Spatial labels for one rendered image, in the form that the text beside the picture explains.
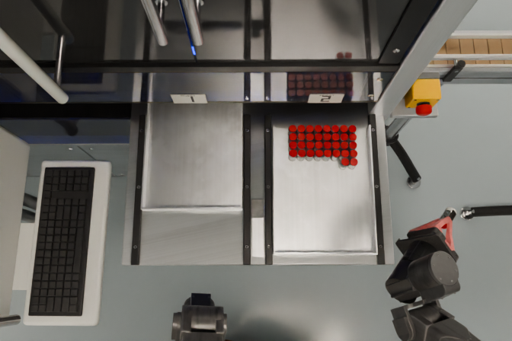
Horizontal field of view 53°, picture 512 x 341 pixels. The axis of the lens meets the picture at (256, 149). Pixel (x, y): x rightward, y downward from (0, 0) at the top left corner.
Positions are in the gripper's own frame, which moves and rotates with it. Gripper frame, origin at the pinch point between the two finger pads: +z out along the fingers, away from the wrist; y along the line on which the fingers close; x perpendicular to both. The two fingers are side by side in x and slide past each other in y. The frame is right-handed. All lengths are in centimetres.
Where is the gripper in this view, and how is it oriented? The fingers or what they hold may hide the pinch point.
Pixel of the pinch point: (443, 222)
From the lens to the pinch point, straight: 108.1
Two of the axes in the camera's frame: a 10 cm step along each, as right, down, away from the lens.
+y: 5.4, -2.8, -7.9
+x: -5.9, -8.0, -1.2
